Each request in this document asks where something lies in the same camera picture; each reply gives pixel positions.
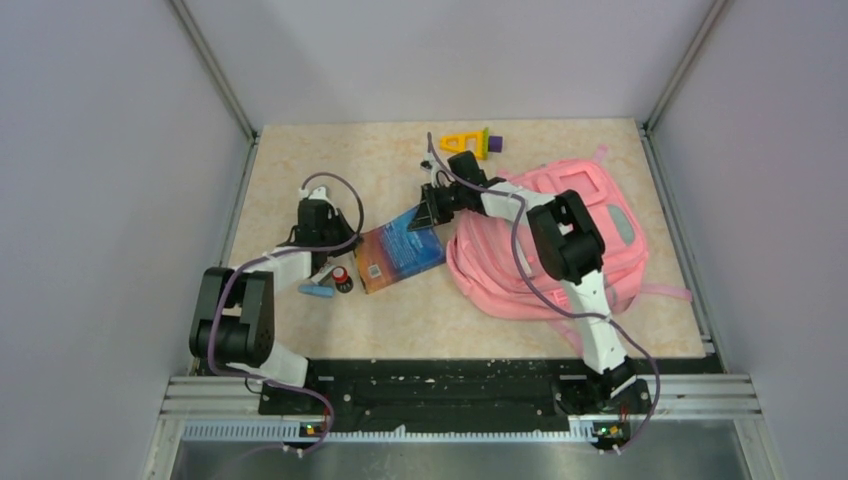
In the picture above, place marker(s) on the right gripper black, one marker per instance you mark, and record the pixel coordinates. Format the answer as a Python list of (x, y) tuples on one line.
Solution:
[(426, 216)]

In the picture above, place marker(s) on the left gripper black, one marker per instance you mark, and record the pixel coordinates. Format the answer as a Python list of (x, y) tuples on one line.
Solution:
[(338, 218)]

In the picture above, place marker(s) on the dark blue sunset book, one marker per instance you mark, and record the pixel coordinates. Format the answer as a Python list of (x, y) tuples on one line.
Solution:
[(392, 253)]

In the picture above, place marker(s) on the pink student backpack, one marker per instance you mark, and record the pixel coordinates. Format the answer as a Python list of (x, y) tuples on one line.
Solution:
[(498, 270)]

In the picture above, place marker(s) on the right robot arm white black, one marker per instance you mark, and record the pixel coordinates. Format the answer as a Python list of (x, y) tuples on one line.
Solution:
[(569, 247)]

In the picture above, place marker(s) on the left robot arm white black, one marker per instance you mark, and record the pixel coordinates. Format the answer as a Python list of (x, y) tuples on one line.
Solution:
[(233, 326)]

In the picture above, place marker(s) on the red perfect stamp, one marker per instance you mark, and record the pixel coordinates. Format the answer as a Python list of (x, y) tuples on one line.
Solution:
[(342, 280)]

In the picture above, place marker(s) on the light blue eraser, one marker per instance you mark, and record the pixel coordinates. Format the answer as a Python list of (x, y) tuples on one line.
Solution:
[(316, 290)]

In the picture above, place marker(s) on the yellow triangle toy purple cap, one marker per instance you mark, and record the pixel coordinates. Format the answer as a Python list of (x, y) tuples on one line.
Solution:
[(482, 143)]

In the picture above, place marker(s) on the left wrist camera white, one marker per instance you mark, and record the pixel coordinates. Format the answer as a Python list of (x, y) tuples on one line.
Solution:
[(320, 193)]

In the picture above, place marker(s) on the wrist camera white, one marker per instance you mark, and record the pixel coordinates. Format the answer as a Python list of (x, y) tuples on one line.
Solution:
[(438, 175), (320, 193)]

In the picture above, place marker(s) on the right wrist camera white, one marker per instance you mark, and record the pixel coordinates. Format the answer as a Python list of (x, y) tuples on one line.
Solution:
[(438, 175)]

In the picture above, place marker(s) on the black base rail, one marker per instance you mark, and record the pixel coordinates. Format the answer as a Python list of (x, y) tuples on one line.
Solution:
[(462, 396)]

